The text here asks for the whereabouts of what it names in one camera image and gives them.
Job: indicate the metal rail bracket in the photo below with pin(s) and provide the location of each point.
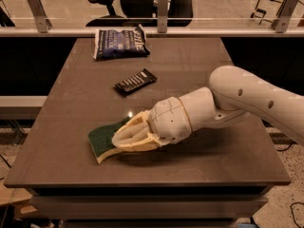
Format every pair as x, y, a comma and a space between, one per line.
42, 22
284, 15
162, 16

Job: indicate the black wheeled cart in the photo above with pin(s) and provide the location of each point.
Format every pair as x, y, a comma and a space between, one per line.
266, 11

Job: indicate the cardboard box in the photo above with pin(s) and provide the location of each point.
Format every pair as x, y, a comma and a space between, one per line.
19, 199

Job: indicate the left metal rail bracket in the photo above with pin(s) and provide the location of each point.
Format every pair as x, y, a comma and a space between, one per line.
42, 22

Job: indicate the right metal rail bracket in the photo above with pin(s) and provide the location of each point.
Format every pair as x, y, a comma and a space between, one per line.
284, 15

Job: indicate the black rxbar chocolate bar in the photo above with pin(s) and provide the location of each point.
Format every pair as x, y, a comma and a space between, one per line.
136, 82

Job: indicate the white rounded gripper body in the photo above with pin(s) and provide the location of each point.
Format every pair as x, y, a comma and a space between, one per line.
169, 119

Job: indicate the green and yellow sponge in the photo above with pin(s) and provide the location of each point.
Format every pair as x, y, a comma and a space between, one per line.
100, 140

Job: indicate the middle metal rail bracket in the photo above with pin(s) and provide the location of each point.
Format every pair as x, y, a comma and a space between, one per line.
162, 16

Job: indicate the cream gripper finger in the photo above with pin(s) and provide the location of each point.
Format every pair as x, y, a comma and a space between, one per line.
147, 143
134, 130

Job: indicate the black office chair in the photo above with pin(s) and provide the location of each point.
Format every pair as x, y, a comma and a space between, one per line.
144, 12

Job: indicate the blue chip bag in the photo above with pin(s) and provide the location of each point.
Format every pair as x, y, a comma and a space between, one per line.
123, 43

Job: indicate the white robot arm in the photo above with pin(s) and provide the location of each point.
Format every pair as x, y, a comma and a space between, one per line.
233, 93

